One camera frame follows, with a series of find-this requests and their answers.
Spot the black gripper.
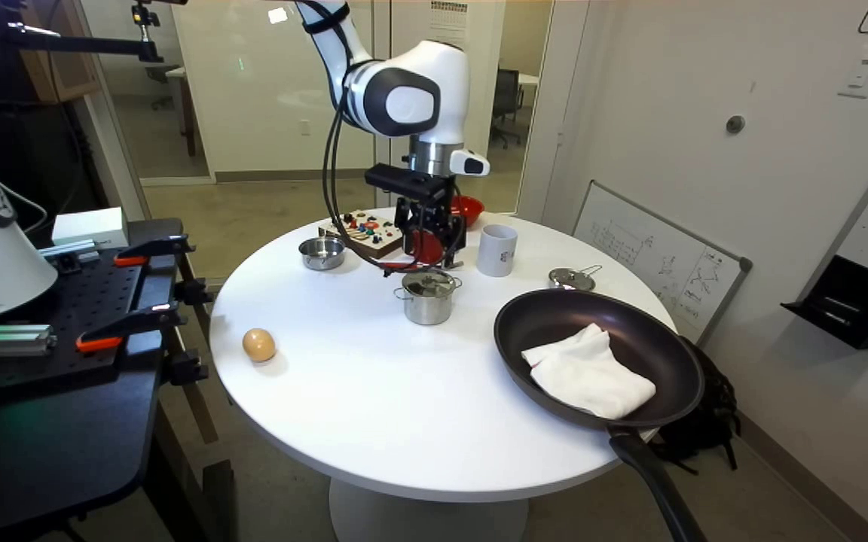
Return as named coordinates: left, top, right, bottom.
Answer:
left=392, top=193, right=471, bottom=271

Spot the red mug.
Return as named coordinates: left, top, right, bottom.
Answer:
left=402, top=223, right=471, bottom=271

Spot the red bowl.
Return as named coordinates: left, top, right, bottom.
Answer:
left=450, top=193, right=489, bottom=233

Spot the small steel pot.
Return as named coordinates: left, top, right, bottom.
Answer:
left=392, top=273, right=463, bottom=327

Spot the white mug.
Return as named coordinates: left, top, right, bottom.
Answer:
left=472, top=223, right=522, bottom=279

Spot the wooden busy board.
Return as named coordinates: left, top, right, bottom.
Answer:
left=317, top=208, right=409, bottom=263

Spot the small metal strainer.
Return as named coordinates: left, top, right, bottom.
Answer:
left=544, top=263, right=603, bottom=295

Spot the black frying pan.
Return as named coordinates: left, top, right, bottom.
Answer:
left=491, top=286, right=708, bottom=542

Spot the brown wooden egg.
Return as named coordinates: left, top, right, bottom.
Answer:
left=240, top=325, right=279, bottom=366

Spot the white folded cloth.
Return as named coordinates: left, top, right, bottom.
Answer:
left=518, top=320, right=659, bottom=421

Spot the black backpack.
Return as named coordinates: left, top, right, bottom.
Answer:
left=649, top=335, right=745, bottom=476

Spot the white box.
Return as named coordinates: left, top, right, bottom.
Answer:
left=48, top=206, right=127, bottom=249

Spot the black workbench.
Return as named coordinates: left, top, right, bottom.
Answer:
left=0, top=219, right=216, bottom=542

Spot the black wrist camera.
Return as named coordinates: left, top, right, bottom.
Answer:
left=364, top=162, right=458, bottom=206

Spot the open steel pot with handles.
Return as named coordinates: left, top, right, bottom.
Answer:
left=296, top=234, right=350, bottom=273

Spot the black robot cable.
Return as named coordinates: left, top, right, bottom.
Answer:
left=317, top=94, right=427, bottom=277

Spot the whiteboard leaning on wall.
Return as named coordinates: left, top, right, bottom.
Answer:
left=569, top=176, right=756, bottom=345

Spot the orange handled black clamp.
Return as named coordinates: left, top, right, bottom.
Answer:
left=73, top=298, right=181, bottom=354
left=110, top=234, right=194, bottom=271

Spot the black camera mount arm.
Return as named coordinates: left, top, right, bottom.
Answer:
left=0, top=0, right=188, bottom=67

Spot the black wall tray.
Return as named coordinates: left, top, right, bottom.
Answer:
left=781, top=254, right=868, bottom=352

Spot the white wall switch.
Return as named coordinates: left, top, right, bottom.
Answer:
left=834, top=44, right=868, bottom=101

